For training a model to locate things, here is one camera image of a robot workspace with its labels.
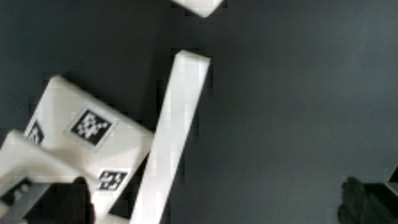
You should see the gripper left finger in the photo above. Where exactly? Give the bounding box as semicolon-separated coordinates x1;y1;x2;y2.
0;177;97;224

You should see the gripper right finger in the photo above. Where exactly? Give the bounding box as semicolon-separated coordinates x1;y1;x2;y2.
338;177;398;224

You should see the white lamp base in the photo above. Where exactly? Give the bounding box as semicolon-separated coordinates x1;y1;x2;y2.
0;76;153;224

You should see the white marker sheet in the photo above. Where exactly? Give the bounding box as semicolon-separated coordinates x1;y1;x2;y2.
171;0;224;18

